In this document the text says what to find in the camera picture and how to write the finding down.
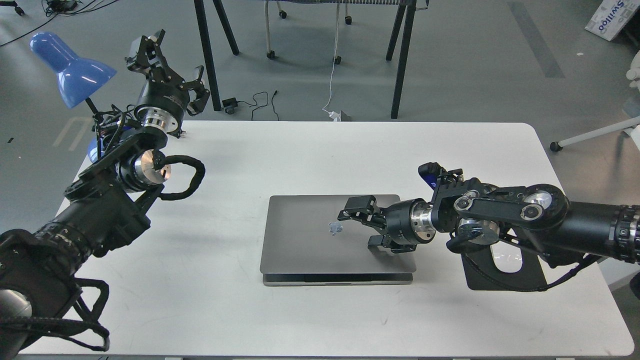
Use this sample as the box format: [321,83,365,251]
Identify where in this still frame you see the black mouse pad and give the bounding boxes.
[468,242,547,289]

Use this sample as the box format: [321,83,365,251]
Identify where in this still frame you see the black power adapter cable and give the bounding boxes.
[222,90,280,121]

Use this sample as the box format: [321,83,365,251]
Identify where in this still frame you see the cardboard box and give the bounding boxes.
[584,0,640,42]

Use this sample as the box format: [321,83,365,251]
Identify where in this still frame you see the black table frame legs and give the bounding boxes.
[193,0,430,120]

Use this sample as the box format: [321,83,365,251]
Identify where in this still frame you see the white charging cable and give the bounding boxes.
[322,0,354,122]

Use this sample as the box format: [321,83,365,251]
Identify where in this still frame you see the grey laptop computer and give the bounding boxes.
[260,194,417,287]

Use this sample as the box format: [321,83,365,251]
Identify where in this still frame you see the blue desk lamp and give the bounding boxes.
[29,32,132,164]

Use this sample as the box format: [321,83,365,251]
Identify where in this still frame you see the white office chair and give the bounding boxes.
[549,51,640,152]

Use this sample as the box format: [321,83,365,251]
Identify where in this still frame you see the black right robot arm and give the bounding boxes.
[337,162,639,293]

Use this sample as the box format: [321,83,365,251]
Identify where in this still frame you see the white computer mouse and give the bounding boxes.
[490,242,523,274]

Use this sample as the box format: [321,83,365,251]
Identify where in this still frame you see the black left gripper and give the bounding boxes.
[125,29,211,121]

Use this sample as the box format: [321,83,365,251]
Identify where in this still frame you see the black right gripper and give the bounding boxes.
[337,195,426,254]

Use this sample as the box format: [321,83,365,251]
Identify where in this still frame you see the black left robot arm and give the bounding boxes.
[0,30,210,360]

